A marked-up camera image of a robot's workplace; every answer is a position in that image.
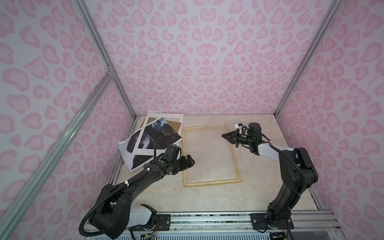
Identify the brown cardboard backing board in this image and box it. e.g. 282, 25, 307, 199
146, 118, 182, 134

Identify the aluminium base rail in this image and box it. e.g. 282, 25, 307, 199
79, 210, 346, 240

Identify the white mat board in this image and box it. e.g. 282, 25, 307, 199
133, 113, 184, 156

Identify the clear acrylic sheet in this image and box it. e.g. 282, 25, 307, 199
183, 125, 242, 187

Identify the light wooden picture frame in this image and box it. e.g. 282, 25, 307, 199
182, 124, 243, 188

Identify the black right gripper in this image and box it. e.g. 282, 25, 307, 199
222, 129, 254, 148

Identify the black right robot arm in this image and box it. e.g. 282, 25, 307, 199
222, 129, 319, 229

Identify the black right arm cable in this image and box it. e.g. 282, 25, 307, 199
260, 133, 307, 193

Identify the diagonal aluminium strut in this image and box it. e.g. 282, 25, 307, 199
1, 73, 114, 240

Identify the dark landscape photo print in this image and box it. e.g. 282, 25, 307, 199
118, 118, 182, 172

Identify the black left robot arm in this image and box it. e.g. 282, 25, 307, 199
79, 145, 195, 240

